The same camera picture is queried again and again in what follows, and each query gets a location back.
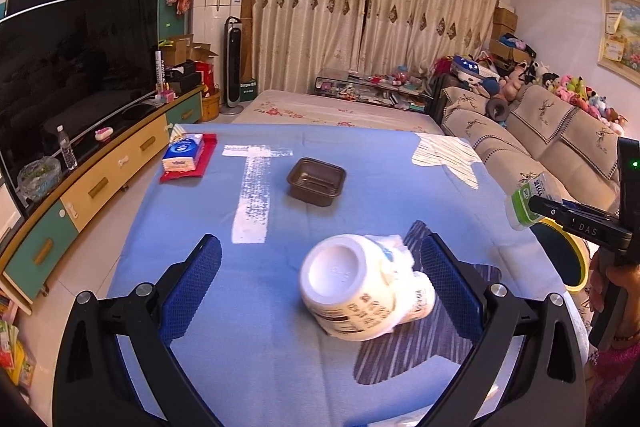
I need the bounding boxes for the stacked cardboard boxes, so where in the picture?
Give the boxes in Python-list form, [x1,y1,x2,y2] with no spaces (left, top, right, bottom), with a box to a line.
[492,7,518,42]

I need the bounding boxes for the large curved television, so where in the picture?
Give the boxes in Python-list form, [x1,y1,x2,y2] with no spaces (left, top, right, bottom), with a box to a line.
[0,0,160,208]

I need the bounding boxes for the cluttered glass coffee table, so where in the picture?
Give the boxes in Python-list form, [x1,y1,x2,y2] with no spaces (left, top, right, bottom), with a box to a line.
[314,68,433,112]

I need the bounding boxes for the grey neck pillow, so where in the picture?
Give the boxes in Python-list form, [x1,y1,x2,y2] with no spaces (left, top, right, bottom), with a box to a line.
[486,97,510,122]

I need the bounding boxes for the black suitcase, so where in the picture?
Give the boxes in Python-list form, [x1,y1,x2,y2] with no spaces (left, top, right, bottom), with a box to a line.
[431,74,453,122]

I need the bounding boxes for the pile of clothes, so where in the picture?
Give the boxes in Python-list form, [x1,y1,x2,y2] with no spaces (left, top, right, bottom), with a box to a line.
[497,32,536,62]

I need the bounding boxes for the pile of colourful packets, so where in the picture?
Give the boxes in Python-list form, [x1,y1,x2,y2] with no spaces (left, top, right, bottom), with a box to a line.
[0,297,38,388]

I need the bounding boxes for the floral beige mattress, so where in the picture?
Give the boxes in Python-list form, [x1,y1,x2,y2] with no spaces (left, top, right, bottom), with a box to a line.
[232,88,443,135]

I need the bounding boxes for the clear water bottle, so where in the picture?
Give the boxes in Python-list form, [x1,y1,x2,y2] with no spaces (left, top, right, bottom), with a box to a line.
[56,124,78,171]

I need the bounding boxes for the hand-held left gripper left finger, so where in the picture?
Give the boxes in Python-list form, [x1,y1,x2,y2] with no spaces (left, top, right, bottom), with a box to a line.
[52,234,223,427]

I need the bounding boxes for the beige sofa with covers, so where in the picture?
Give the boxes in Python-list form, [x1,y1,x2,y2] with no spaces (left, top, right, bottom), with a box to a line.
[440,83,632,338]

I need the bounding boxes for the blue star plush shoe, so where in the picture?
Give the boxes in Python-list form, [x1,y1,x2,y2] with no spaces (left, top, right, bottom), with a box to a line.
[451,54,496,82]

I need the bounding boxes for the yellow rimmed trash bin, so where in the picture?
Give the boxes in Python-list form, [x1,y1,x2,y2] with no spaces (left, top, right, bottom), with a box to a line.
[532,217,593,293]

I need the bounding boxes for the pile of plush toys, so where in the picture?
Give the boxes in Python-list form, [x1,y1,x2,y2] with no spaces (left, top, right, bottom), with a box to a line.
[500,59,628,128]

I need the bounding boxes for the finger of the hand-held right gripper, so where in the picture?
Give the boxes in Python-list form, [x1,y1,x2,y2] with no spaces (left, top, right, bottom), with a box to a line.
[527,194,576,229]

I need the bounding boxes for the black tower fan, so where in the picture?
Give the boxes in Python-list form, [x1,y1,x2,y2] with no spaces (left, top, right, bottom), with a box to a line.
[222,16,246,115]

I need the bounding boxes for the green yellow television cabinet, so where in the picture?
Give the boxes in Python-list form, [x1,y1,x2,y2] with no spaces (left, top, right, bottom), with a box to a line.
[0,84,207,305]

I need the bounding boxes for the white paper bowls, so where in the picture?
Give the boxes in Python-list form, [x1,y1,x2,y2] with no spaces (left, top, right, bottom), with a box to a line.
[299,234,436,342]

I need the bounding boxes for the clear bag with greens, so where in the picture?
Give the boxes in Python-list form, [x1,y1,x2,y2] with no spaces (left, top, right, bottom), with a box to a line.
[17,156,63,202]

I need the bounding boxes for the blue tissue pack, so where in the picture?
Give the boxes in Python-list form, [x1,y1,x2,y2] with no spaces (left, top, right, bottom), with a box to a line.
[161,127,206,172]

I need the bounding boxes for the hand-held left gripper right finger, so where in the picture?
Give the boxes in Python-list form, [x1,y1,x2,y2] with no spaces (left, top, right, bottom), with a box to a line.
[420,234,587,427]

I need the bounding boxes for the black box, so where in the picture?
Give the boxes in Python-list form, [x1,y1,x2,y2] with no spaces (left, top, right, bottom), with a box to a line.
[165,61,202,94]

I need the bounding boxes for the person's pink patterned clothing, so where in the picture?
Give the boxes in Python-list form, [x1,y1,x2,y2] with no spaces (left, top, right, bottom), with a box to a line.
[587,339,640,427]

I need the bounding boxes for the brown plastic tray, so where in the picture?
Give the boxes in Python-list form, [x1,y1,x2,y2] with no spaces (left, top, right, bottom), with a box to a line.
[286,157,347,208]

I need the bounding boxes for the blue star tablecloth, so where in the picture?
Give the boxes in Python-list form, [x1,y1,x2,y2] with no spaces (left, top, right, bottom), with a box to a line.
[107,123,591,427]

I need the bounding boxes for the person's right hand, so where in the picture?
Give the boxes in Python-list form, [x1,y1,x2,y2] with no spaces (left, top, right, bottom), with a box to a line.
[589,251,640,342]

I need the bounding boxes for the red gift bag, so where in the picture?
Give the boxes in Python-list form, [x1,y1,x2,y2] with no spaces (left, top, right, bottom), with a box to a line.
[195,61,215,95]

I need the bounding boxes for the framed landscape painting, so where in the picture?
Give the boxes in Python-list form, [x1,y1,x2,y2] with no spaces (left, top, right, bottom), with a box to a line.
[597,0,640,74]

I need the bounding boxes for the open cardboard box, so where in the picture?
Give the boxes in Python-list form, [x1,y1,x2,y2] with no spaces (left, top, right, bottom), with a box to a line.
[187,42,218,64]
[160,34,195,65]

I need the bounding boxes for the white drawer unit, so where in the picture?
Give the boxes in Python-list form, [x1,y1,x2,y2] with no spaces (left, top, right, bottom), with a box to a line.
[0,179,25,240]

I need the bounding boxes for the wooden bucket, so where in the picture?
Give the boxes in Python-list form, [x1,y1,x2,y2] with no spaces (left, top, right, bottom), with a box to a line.
[200,86,222,124]

